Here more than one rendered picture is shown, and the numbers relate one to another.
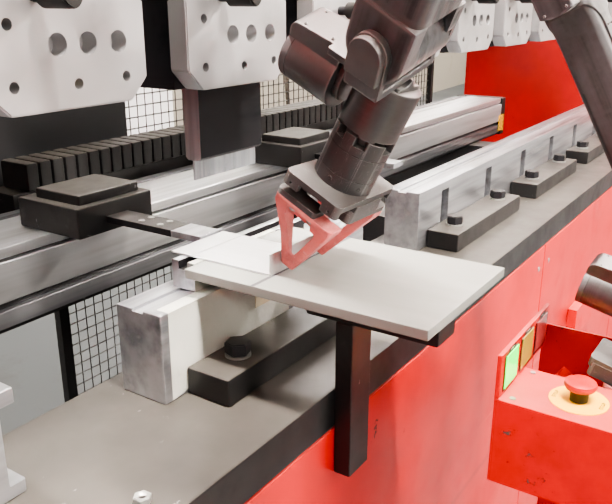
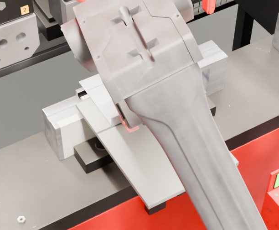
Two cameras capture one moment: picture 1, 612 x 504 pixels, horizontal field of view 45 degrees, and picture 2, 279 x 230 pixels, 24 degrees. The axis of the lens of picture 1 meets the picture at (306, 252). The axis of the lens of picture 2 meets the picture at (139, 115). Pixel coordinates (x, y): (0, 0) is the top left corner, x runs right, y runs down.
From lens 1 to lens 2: 0.73 m
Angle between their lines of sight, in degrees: 36
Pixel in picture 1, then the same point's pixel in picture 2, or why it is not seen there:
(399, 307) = (151, 180)
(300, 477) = (116, 213)
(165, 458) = (42, 198)
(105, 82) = (13, 55)
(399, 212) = not seen: outside the picture
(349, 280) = (147, 145)
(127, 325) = (45, 120)
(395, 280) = not seen: hidden behind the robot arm
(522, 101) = not seen: outside the picture
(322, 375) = not seen: hidden behind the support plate
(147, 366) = (53, 141)
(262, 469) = (87, 214)
